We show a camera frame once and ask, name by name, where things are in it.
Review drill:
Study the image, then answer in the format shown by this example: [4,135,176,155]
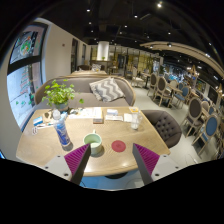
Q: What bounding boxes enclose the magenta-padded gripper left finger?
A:
[43,143,92,186]

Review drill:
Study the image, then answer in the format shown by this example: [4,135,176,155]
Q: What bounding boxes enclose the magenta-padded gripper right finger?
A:
[132,142,183,186]

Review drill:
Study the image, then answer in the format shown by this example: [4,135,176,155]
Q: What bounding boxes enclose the clear blue-labelled water bottle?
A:
[51,109,73,150]

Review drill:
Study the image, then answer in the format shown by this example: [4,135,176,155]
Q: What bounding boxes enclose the pale green mug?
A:
[83,129,104,156]

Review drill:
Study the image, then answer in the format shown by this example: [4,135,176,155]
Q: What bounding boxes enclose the flat round red coaster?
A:
[110,139,127,153]

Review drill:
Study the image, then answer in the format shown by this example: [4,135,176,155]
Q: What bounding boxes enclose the dark grey tufted armchair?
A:
[141,109,183,149]

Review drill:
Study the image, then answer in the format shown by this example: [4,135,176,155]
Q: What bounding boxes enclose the white ointment tube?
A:
[41,121,56,129]

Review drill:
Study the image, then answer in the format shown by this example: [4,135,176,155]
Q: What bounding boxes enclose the white printed leaflet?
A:
[68,108,96,120]

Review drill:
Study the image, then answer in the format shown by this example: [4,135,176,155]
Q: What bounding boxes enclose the white napkin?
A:
[123,113,134,123]

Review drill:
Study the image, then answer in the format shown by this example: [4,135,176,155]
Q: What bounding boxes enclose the white paper sheet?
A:
[104,114,124,122]

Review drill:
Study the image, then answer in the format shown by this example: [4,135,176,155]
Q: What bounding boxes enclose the blue and white flat box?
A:
[32,116,44,127]

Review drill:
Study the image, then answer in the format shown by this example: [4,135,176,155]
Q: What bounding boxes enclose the blue and white card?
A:
[105,108,119,117]

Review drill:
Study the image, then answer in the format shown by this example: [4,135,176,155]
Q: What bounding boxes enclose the green potted plant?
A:
[41,79,85,113]

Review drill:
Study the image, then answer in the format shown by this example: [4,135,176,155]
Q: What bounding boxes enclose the group of dining chairs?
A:
[146,71,224,158]

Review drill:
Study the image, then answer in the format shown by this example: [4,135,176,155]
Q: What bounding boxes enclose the grey curved sofa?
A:
[34,75,137,111]

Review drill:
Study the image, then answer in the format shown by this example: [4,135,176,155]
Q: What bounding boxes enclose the grey white chevron pillow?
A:
[88,77,126,103]

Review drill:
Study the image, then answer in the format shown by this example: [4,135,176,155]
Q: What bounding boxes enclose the light wooden dining table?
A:
[71,68,108,76]

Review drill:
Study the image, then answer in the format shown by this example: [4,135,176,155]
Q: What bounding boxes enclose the tree-shaped window sticker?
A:
[19,68,33,96]

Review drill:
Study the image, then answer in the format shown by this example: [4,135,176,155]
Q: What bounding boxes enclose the round colourful window sticker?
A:
[19,34,35,56]

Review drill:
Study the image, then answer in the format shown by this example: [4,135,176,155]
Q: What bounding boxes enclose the group of ceiling lights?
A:
[84,1,214,58]

